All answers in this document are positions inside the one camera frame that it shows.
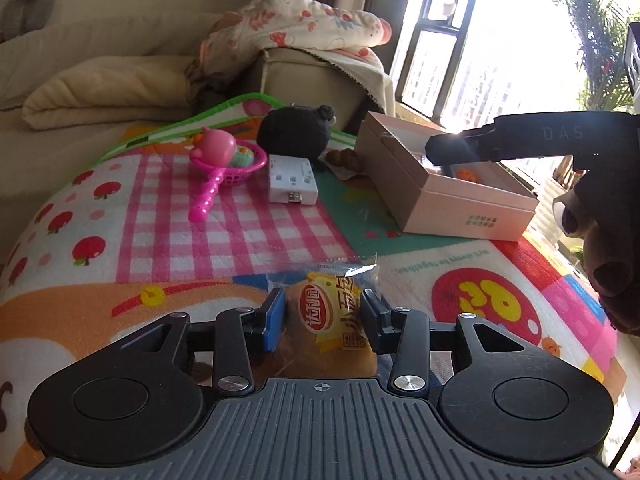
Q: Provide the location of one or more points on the pink pig toy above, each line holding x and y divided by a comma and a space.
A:
217, 145

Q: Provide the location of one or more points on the floral printed blanket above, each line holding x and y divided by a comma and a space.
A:
300, 20

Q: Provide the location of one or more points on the beige sofa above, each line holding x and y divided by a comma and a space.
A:
100, 35

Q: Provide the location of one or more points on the green palm plant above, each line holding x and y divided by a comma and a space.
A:
597, 35

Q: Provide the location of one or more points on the pink cardboard box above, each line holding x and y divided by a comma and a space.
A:
450, 210

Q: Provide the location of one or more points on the yellow label bread packet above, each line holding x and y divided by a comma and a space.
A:
327, 310

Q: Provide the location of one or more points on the black plush toy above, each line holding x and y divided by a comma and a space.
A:
292, 132

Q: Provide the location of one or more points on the brown chestnut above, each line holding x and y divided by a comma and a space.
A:
334, 159
351, 161

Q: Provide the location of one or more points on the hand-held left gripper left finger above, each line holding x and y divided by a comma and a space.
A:
272, 322

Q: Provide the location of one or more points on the pink toy scoop net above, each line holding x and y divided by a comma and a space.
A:
205, 202

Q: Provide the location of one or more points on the grey neck pillow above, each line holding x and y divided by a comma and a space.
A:
20, 5

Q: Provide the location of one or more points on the folded beige blanket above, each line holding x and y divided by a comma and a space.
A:
100, 90

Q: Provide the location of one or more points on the colourful printed play mat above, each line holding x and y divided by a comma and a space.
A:
150, 240

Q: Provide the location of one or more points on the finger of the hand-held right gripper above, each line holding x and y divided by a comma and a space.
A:
460, 147

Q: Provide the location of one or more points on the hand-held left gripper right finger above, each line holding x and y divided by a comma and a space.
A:
374, 325

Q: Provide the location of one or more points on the white plastic adapter box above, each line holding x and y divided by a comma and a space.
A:
292, 180

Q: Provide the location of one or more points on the small orange toy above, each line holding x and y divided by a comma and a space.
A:
468, 175

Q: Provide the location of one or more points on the small green toy ball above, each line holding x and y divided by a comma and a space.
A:
243, 157

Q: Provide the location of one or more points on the black framed window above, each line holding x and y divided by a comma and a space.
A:
427, 25

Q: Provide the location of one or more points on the beige fringed cloth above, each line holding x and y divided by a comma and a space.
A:
350, 75

